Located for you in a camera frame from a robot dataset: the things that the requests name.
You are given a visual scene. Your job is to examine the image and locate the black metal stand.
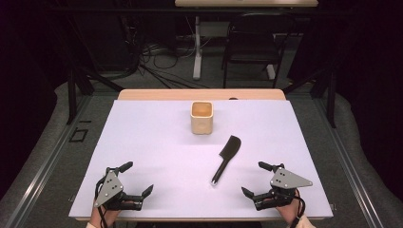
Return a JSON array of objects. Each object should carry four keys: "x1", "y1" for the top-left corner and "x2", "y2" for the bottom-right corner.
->
[
  {"x1": 326, "y1": 69, "x2": 337, "y2": 129},
  {"x1": 66, "y1": 66, "x2": 78, "y2": 125}
]

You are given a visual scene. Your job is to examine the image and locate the tangle of floor cables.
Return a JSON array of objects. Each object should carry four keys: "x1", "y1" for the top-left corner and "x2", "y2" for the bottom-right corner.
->
[{"x1": 126, "y1": 18, "x2": 211, "y2": 90}]

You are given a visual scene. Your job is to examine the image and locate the person's left hand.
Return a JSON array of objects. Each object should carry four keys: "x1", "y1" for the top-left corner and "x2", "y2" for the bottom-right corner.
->
[{"x1": 89, "y1": 199, "x2": 136, "y2": 228}]

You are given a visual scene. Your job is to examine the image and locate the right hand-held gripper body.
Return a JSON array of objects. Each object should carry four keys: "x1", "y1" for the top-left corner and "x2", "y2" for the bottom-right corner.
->
[{"x1": 252, "y1": 162, "x2": 314, "y2": 212}]

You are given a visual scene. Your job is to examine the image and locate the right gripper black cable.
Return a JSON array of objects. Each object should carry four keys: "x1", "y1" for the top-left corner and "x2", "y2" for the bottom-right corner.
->
[{"x1": 283, "y1": 189, "x2": 307, "y2": 228}]

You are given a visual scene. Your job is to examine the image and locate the metal floor rail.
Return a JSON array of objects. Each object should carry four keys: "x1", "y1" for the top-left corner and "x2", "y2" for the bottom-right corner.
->
[
  {"x1": 4, "y1": 94, "x2": 93, "y2": 228},
  {"x1": 313, "y1": 97, "x2": 385, "y2": 228}
]

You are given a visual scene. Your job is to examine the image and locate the black chair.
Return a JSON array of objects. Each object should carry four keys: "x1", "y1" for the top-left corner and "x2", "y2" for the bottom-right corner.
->
[{"x1": 221, "y1": 11, "x2": 298, "y2": 89}]

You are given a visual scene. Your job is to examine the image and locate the white table mat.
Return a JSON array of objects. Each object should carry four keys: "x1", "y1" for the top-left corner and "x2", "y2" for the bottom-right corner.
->
[{"x1": 67, "y1": 99, "x2": 335, "y2": 219}]

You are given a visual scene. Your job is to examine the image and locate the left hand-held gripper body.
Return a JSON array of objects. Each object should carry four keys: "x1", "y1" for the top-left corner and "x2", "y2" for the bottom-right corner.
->
[{"x1": 93, "y1": 168, "x2": 144, "y2": 212}]

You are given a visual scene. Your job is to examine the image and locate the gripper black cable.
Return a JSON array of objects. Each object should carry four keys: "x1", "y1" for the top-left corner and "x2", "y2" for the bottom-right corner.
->
[
  {"x1": 283, "y1": 189, "x2": 307, "y2": 228},
  {"x1": 93, "y1": 176, "x2": 109, "y2": 228}
]

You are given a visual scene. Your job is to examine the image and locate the white desk leg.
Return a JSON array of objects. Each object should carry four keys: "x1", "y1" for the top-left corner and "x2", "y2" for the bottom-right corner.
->
[{"x1": 192, "y1": 15, "x2": 203, "y2": 81}]

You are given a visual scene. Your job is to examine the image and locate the wooden table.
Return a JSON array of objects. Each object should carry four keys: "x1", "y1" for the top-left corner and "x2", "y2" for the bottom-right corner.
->
[{"x1": 75, "y1": 88, "x2": 331, "y2": 222}]

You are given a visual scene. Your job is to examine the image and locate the beige square cup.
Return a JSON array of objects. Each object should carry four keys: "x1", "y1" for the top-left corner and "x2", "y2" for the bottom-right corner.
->
[{"x1": 189, "y1": 100, "x2": 215, "y2": 136}]

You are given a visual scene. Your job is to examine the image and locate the person's right hand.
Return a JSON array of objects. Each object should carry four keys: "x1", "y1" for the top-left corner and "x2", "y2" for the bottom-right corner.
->
[{"x1": 275, "y1": 188, "x2": 306, "y2": 226}]

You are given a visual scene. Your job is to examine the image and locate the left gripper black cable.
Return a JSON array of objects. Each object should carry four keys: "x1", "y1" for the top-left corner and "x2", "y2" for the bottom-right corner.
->
[{"x1": 93, "y1": 176, "x2": 109, "y2": 228}]

